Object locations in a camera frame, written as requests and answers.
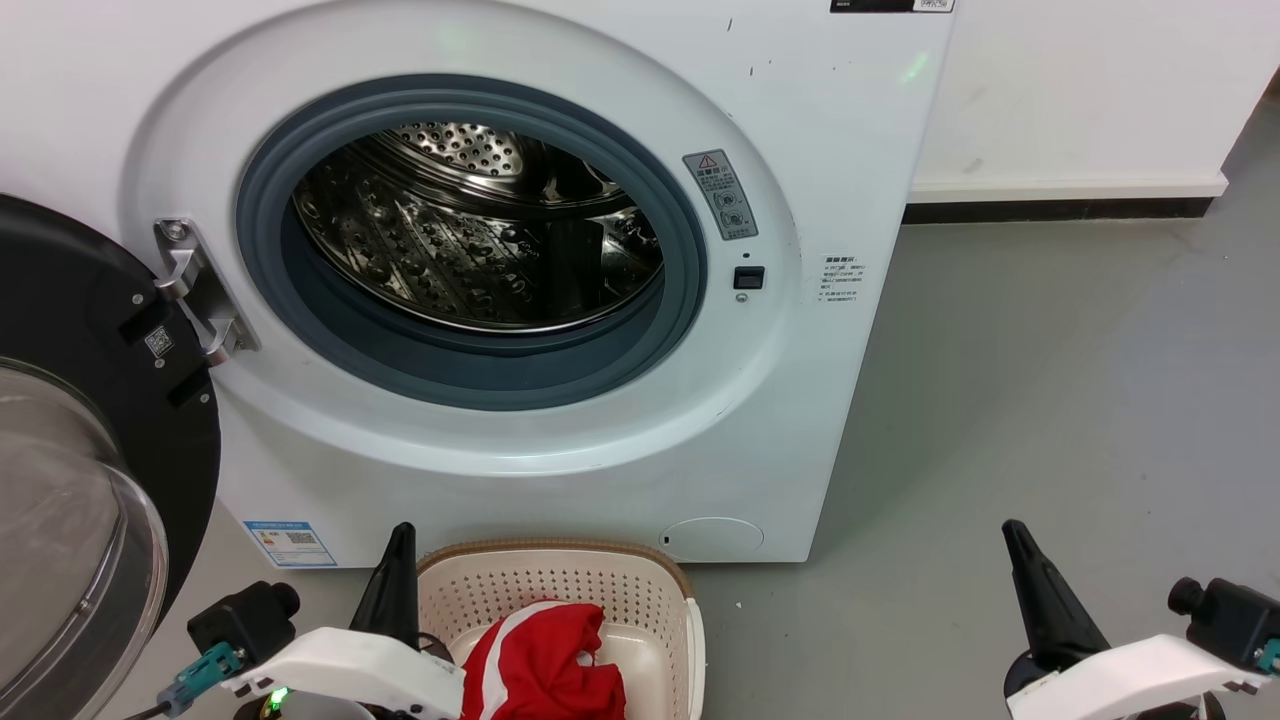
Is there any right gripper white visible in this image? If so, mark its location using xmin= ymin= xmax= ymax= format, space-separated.
xmin=1001 ymin=518 xmax=1269 ymax=720

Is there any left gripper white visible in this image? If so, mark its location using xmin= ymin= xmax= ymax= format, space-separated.
xmin=218 ymin=521 xmax=467 ymax=720

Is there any red garment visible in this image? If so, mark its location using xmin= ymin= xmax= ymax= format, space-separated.
xmin=460 ymin=600 xmax=628 ymax=720

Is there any cream plastic laundry basket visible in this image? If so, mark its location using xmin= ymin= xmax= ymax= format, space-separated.
xmin=415 ymin=540 xmax=706 ymax=720

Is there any stainless steel washing machine drum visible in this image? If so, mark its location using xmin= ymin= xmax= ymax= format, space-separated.
xmin=292 ymin=122 xmax=666 ymax=334

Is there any black round washer door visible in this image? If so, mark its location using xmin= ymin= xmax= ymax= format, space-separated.
xmin=0 ymin=193 xmax=222 ymax=720

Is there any blue energy label sticker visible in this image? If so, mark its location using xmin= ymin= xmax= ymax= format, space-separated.
xmin=243 ymin=519 xmax=338 ymax=568

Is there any grey rubber door gasket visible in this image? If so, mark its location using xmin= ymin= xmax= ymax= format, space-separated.
xmin=235 ymin=73 xmax=709 ymax=412

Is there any white front-load washing machine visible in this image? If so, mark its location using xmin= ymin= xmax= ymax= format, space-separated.
xmin=0 ymin=0 xmax=958 ymax=569

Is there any round white filter cover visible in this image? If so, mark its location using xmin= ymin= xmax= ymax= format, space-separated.
xmin=659 ymin=516 xmax=765 ymax=561

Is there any silver metal door hinge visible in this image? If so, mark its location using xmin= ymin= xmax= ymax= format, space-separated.
xmin=153 ymin=218 xmax=261 ymax=368

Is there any white text sticker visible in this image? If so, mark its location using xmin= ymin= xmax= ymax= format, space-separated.
xmin=818 ymin=255 xmax=867 ymax=304

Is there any grey warning sticker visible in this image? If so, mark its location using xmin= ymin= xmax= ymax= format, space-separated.
xmin=683 ymin=149 xmax=759 ymax=241

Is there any teal left cable connector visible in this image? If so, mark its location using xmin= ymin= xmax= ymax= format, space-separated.
xmin=157 ymin=642 xmax=246 ymax=707

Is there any white wall ledge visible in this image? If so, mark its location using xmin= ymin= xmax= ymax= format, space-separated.
xmin=910 ymin=172 xmax=1230 ymax=204

